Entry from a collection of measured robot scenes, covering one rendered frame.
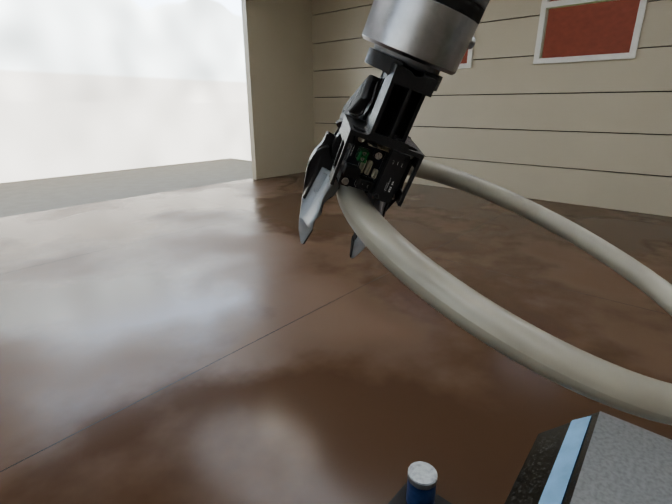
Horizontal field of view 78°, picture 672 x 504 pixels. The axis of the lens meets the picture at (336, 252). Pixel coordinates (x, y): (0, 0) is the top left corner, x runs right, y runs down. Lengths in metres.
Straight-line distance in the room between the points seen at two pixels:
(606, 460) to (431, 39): 0.69
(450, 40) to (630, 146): 6.38
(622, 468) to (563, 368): 0.51
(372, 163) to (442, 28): 0.12
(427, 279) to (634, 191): 6.47
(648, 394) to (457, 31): 0.30
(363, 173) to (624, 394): 0.26
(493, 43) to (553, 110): 1.34
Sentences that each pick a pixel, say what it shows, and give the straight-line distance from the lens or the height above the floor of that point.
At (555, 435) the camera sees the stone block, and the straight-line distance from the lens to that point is 0.94.
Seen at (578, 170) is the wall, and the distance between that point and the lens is 6.83.
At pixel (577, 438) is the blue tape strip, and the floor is 0.79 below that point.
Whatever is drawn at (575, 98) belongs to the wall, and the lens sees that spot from 6.82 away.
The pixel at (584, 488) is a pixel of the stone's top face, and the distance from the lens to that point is 0.78.
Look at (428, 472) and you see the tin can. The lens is 1.64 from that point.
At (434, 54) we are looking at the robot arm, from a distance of 0.38.
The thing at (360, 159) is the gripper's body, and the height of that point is 1.28.
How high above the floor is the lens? 1.33
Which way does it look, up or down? 19 degrees down
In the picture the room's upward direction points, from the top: straight up
